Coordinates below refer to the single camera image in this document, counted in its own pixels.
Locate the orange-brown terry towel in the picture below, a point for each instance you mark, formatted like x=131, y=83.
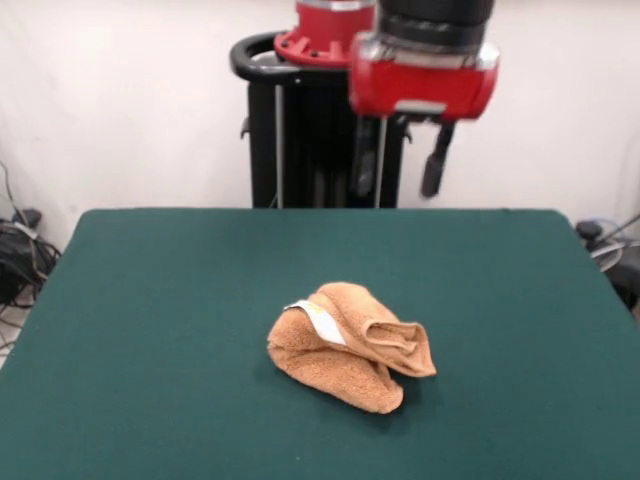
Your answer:
x=340, y=370

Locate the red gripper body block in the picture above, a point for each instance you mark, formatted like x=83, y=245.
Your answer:
x=420, y=85

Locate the red robot base column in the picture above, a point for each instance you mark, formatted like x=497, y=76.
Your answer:
x=325, y=30

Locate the dark green table cloth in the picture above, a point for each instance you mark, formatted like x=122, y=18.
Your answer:
x=150, y=350

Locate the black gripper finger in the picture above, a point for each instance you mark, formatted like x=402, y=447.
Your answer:
x=434, y=167
x=364, y=165

